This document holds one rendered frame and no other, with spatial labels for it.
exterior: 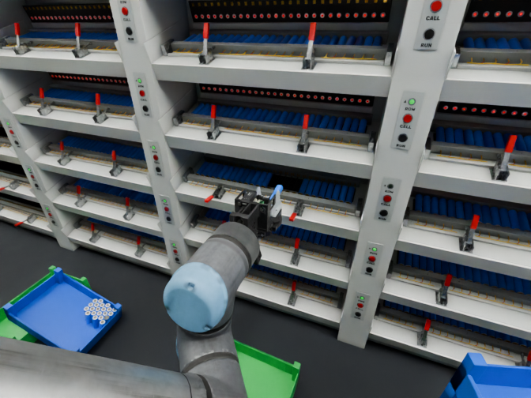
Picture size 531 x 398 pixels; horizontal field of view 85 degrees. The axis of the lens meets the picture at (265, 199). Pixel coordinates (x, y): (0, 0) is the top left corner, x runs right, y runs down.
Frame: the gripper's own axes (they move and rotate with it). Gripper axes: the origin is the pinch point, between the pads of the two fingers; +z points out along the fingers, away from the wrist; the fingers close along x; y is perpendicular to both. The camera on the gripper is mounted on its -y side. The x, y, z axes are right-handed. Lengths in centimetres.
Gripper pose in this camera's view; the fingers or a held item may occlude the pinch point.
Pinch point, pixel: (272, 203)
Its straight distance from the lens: 71.7
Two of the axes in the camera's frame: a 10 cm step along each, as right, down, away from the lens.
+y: 0.2, -8.8, -4.7
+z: 3.4, -4.3, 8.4
